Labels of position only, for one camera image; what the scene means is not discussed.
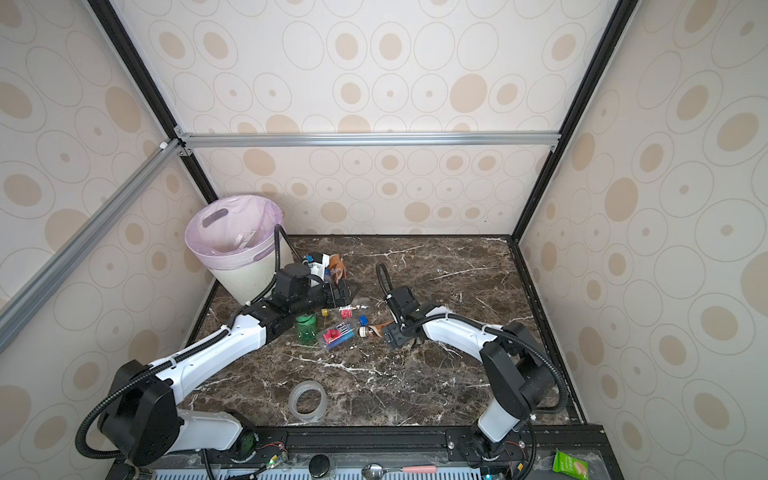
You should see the clear bottle red label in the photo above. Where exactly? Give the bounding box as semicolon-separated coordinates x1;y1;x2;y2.
320;305;368;320

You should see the brown Nescafe bottle front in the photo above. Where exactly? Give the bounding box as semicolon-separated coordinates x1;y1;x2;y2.
358;325;385;338

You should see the crushed bottle pink label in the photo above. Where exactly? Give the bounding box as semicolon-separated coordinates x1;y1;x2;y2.
317;321;356;350

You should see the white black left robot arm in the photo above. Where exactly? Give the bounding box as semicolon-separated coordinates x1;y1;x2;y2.
74;260;360;466

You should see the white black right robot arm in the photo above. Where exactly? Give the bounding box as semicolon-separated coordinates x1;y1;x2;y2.
376;263;568;447

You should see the white plastic waste bin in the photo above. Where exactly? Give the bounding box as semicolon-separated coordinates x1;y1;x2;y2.
184;194;295;306

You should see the pink bin liner bag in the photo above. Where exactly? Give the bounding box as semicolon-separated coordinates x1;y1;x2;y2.
184;195;283;271

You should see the green plastic soda bottle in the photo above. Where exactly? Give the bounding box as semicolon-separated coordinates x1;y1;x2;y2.
295;313;318;345

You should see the clear tape roll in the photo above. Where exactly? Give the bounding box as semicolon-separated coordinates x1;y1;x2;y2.
288;380;328;423

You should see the black round knob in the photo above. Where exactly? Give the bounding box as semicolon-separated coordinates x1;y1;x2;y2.
308;454;331;479

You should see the green snack packet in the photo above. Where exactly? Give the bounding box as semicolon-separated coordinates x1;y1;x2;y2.
552;451;590;480

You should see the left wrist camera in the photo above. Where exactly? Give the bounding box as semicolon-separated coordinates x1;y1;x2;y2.
304;252;330;279

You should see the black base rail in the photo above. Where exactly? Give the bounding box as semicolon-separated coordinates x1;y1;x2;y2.
107;425;623;479

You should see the metal spoon red handle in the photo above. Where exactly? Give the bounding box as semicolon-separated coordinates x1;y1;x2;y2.
361;463;438;480

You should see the aluminium frame bar back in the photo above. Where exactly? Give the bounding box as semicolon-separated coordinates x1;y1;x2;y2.
181;131;561;148

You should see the aluminium frame bar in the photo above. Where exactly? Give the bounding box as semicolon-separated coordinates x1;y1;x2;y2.
181;131;561;148
1;139;182;349

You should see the aluminium frame bar left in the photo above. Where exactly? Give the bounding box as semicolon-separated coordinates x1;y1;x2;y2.
1;139;182;349

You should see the black frame post left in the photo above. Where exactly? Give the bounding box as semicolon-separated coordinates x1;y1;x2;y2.
86;0;219;203

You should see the black frame post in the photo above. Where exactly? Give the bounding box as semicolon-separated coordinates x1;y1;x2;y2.
86;0;219;203
511;0;639;244

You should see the black frame post right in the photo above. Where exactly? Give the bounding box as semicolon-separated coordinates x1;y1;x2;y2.
511;0;639;244

